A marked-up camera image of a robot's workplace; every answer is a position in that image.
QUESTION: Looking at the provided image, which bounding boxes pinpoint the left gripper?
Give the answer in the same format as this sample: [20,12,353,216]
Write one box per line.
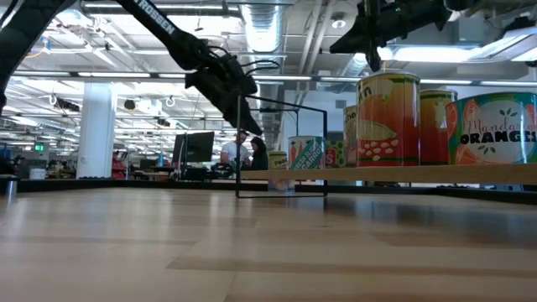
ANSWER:
[184,53,263,137]

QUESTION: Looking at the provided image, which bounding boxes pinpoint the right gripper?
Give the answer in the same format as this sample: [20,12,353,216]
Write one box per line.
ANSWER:
[330,0,452,73]

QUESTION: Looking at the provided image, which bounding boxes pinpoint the sliced carrots can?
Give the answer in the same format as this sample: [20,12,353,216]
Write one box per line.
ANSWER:
[287,134,326,170]

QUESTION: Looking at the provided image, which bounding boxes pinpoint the large corn can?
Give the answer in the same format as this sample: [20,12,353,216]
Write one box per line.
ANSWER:
[355,70,421,168]

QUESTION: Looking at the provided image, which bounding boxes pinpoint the green peas can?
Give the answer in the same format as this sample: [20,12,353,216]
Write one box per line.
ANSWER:
[325,140,346,169]

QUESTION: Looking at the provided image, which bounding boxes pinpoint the corn can with cob print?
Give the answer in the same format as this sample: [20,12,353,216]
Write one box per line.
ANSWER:
[419,88,459,166]

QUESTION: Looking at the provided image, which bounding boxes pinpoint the mandarin oranges can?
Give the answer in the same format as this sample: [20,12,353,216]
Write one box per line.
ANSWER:
[445,91,537,166]

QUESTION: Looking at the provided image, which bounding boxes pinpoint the wooden shelf board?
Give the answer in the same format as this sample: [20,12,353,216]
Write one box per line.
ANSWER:
[239,162,537,186]

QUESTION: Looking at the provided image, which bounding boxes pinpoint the person standing at desk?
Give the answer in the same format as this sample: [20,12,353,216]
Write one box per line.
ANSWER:
[250,137,270,171]

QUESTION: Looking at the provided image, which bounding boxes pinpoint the black computer monitor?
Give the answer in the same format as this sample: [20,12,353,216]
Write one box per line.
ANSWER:
[172,131,216,181]

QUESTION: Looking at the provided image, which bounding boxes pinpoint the yellow-label peaches can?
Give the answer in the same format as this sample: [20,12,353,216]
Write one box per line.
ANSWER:
[267,150,291,192]

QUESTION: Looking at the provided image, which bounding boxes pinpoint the white pillar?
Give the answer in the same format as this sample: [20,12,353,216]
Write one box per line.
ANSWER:
[76,82,117,180]

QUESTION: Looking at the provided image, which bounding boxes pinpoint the black metal shelf frame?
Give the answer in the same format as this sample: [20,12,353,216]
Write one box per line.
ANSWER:
[234,92,329,211]

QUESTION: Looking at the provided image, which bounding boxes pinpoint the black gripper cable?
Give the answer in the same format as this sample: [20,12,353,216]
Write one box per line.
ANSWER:
[242,59,281,78]

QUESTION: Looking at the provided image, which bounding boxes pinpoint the silver ribbed ventilation duct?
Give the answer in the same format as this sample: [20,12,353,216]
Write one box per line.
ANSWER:
[239,3,287,150]

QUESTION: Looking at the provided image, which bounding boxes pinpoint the ceiling light rail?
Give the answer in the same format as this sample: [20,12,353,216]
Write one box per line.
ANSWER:
[11,70,537,87]

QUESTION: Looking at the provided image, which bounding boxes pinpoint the short metal post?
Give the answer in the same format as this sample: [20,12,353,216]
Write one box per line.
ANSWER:
[4,175,18,199]

